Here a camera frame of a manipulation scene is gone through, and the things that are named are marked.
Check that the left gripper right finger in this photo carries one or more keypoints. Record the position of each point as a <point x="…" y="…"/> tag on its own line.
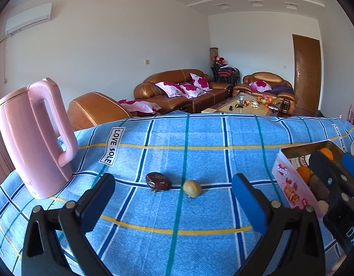
<point x="290" y="240"/>

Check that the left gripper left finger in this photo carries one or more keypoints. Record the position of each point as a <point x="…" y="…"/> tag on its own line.
<point x="42" y="252"/>

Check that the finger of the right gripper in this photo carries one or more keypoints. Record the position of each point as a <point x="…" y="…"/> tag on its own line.
<point x="347" y="162"/>
<point x="334" y="176"/>

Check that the large brown round fruit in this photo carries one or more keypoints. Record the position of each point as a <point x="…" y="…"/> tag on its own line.
<point x="319" y="190"/>

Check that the orange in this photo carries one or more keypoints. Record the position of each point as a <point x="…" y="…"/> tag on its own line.
<point x="327" y="153"/>
<point x="304" y="173"/>

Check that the small yellow round fruit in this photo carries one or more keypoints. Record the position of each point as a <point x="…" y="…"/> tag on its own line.
<point x="192" y="188"/>

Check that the pink cookie tin box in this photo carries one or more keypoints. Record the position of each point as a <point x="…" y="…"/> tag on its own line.
<point x="296" y="191"/>

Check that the pink electric kettle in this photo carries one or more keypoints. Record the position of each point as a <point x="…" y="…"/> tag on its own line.
<point x="38" y="136"/>

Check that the brown wooden door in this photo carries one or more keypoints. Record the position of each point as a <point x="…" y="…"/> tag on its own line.
<point x="308" y="66"/>

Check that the pink flower pillow armchair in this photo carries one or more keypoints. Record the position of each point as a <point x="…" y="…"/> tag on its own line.
<point x="260" y="86"/>

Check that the brown leather armchair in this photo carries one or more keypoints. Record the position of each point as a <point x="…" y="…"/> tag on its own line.
<point x="281" y="89"/>

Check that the wooden coffee table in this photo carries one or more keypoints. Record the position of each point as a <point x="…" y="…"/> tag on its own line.
<point x="248" y="105"/>

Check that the brown leather chair near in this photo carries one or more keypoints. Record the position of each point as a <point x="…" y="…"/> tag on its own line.
<point x="93" y="109"/>

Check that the stacked dark chairs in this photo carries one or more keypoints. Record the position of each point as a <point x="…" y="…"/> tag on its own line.
<point x="226" y="74"/>

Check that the pink flower pillow right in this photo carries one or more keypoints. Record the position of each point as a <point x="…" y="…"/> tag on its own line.
<point x="200" y="82"/>

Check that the pink flower pillow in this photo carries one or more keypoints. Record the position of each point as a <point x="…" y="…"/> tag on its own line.
<point x="191" y="91"/>
<point x="200" y="82"/>
<point x="171" y="89"/>

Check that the pink flower blanket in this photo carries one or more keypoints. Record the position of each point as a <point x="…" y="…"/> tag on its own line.
<point x="139" y="106"/>

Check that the pink flower pillow middle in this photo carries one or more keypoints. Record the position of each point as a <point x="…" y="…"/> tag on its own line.
<point x="191" y="91"/>

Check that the tall patterned floor vase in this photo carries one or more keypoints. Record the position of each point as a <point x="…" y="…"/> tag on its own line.
<point x="213" y="52"/>

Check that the brown leather long sofa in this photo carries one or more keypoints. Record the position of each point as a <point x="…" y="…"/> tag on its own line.
<point x="149" y="92"/>

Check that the pink flower pillow left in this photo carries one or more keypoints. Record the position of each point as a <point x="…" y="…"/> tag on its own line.
<point x="171" y="89"/>

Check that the white air conditioner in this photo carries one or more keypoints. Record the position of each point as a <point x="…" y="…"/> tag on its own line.
<point x="29" y="18"/>

